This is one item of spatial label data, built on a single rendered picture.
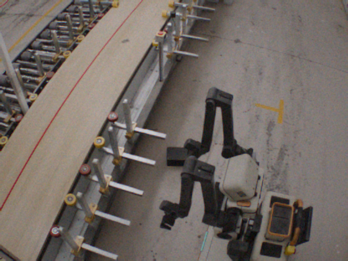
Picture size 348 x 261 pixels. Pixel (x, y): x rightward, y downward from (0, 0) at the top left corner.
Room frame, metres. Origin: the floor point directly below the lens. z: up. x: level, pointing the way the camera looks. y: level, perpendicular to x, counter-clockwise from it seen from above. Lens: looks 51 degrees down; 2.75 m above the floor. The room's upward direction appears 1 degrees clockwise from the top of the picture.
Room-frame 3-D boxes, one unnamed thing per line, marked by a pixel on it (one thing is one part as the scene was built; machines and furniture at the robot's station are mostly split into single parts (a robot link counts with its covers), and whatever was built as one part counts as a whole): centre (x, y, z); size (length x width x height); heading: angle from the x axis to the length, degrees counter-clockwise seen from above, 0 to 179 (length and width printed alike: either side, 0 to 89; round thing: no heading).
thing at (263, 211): (0.80, -0.66, 0.59); 0.55 x 0.34 x 0.83; 164
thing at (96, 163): (1.09, 0.47, 0.89); 0.04 x 0.04 x 0.48; 74
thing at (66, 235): (0.61, 0.60, 0.92); 0.04 x 0.04 x 0.48; 74
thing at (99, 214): (0.88, 0.48, 0.82); 0.43 x 0.03 x 0.04; 74
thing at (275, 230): (0.79, -0.68, 0.87); 0.23 x 0.15 x 0.11; 164
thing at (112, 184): (1.12, 0.41, 0.80); 0.43 x 0.03 x 0.04; 74
